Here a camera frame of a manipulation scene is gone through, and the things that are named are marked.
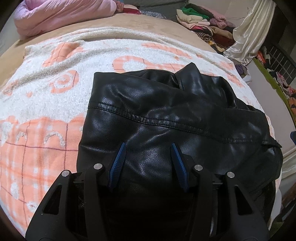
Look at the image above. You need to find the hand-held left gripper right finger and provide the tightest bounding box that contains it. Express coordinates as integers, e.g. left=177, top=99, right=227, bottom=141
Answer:
left=170, top=143, right=271, bottom=241

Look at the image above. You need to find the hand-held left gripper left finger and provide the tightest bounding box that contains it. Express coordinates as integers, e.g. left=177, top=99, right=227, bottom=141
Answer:
left=25, top=142, right=127, bottom=241

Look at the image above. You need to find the black leather jacket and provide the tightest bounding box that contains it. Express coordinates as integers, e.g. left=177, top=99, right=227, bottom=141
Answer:
left=77, top=62, right=284, bottom=241

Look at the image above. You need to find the heap of colourful clothes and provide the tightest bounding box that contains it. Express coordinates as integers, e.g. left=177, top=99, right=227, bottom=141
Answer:
left=255, top=46, right=296, bottom=106

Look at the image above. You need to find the pile of folded clothes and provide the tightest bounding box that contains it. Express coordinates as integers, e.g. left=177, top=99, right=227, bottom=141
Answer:
left=176, top=2, right=237, bottom=52

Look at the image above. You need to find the white orange patterned blanket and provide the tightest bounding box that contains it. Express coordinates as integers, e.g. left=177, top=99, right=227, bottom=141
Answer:
left=0, top=26, right=276, bottom=233

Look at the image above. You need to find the purple cloth bundle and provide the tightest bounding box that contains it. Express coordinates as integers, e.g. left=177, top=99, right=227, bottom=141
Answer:
left=235, top=64, right=250, bottom=79

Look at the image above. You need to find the green sill cover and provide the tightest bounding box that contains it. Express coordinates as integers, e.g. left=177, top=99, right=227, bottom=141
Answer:
left=253, top=57, right=296, bottom=118

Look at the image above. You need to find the black window grille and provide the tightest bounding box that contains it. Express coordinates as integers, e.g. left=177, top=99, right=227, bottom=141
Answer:
left=266, top=44, right=296, bottom=80

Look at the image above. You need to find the cream satin curtain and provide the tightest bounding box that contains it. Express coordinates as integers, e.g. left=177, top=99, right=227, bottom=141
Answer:
left=223, top=0, right=277, bottom=66

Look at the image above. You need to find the blue knitted cloth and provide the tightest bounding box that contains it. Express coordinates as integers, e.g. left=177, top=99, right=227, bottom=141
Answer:
left=141, top=12, right=167, bottom=21

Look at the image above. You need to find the dark red patterned cloth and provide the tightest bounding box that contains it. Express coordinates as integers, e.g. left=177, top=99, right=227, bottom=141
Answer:
left=115, top=0, right=142, bottom=15

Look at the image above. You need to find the pink quilt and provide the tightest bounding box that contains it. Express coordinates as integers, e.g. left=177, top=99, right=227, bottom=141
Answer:
left=14, top=0, right=126, bottom=41

